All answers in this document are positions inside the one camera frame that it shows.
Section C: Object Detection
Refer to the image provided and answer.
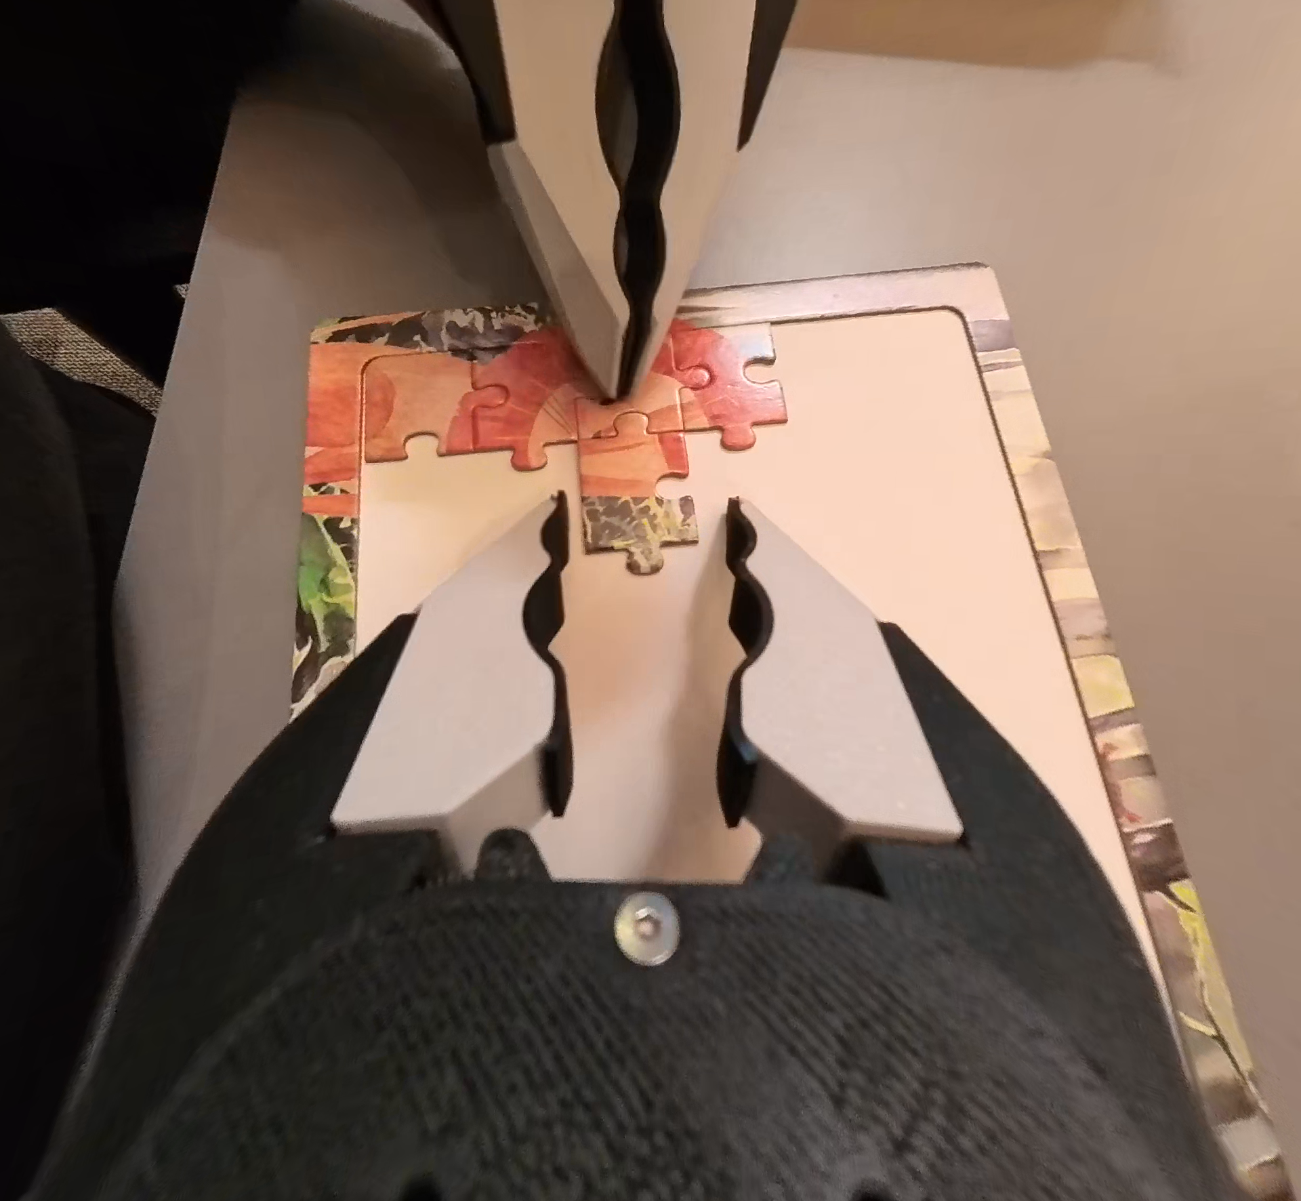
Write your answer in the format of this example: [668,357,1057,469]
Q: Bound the orange leopard-print puzzle piece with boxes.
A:
[574,408,703,578]

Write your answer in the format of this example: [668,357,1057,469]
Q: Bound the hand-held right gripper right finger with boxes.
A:
[716,498,967,857]

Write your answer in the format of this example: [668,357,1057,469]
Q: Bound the grey fabric chair seat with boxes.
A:
[0,311,166,415]

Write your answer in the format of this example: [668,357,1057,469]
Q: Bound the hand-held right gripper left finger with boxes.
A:
[328,492,574,862]

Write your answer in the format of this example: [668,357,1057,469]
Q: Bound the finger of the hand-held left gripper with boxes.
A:
[622,0,771,401]
[475,0,646,404]

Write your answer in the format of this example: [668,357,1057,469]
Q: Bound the joined orange puzzle pieces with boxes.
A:
[360,321,792,473]

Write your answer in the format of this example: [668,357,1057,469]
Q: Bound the puzzle frame tray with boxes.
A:
[287,261,1284,1201]

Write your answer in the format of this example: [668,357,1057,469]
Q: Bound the person's dark pants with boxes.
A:
[0,336,164,1201]

